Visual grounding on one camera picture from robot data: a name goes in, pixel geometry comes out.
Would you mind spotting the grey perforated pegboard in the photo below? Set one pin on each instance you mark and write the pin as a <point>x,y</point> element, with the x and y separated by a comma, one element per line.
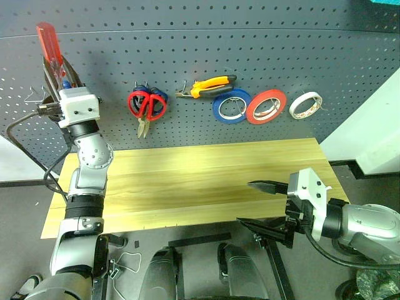
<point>218,47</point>

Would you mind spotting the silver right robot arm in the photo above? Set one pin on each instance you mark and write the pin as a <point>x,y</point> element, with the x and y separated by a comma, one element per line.
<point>368,222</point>

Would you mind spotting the orange and black pliers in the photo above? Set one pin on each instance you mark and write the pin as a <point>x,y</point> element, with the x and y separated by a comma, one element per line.
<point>212,82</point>

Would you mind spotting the dark mottled object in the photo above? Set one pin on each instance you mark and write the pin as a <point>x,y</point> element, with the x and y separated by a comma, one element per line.
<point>375,284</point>

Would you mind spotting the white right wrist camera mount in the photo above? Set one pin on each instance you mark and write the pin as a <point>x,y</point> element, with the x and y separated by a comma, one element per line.
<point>309,193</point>

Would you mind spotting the dark grey rounded housing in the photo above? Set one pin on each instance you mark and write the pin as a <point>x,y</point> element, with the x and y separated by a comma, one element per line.
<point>159,275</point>
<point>240,272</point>

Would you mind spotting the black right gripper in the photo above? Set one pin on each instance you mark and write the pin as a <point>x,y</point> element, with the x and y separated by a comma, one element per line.
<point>298,215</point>

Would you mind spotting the red tape roll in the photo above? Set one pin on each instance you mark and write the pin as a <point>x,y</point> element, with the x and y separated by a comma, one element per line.
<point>265,93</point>

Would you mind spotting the black metal table frame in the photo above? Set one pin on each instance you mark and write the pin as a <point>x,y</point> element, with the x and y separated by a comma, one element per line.
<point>200,239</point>

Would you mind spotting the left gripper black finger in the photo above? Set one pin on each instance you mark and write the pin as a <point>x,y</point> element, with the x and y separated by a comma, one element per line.
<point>51,81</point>
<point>73,76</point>

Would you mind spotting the small black square marker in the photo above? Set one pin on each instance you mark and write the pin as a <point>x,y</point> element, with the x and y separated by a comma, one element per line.
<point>136,244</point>

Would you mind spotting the grey shoe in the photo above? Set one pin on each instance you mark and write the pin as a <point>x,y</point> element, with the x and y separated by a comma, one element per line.
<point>26,286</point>

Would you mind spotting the silver double peg hook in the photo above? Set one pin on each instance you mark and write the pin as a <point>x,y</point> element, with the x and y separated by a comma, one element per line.
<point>136,84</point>

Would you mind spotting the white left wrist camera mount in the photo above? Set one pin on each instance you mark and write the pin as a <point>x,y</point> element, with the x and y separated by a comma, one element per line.
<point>79,104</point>

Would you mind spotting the blue tape roll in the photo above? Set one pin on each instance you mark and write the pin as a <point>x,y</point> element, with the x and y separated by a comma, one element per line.
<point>215,106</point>

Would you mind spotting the silver tape peg hook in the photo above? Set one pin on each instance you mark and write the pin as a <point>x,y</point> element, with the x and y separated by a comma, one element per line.
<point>239,106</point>
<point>275,106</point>
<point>324,108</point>

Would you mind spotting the white tape roll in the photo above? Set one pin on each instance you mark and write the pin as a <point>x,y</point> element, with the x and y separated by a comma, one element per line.
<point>292,107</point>

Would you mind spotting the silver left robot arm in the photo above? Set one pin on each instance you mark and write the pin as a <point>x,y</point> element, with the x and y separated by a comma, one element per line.
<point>90,156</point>

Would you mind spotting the teal object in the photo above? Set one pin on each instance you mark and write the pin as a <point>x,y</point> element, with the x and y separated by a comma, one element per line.
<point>384,1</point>

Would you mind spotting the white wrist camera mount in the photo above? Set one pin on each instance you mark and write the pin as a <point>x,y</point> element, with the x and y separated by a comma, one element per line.
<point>79,104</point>
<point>309,193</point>

